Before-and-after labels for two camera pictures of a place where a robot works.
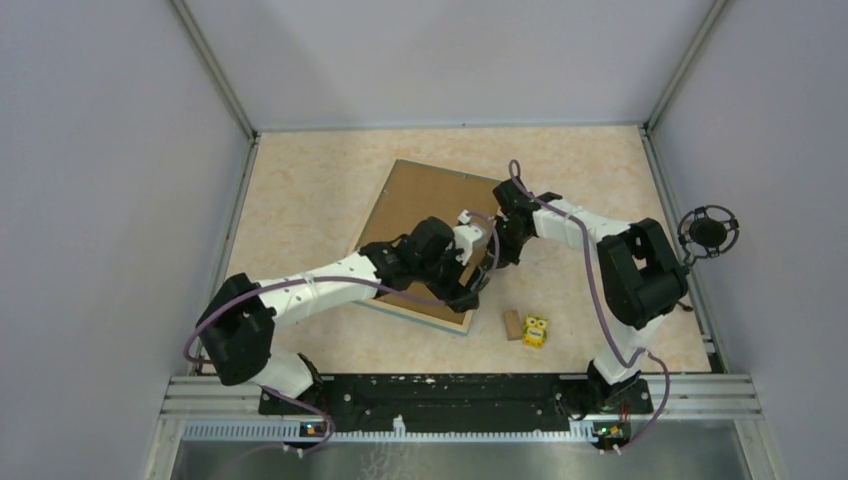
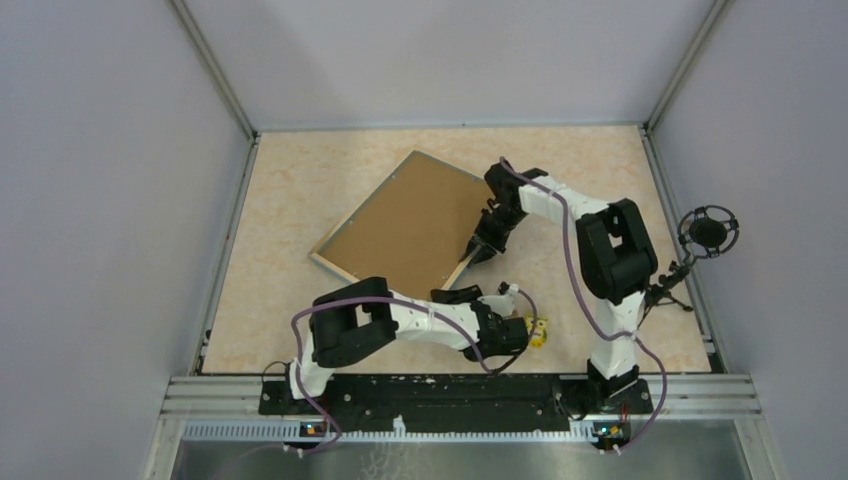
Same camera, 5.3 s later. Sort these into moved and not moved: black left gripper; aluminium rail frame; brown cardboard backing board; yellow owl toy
Moved: black left gripper; brown cardboard backing board
Not moved: yellow owl toy; aluminium rail frame
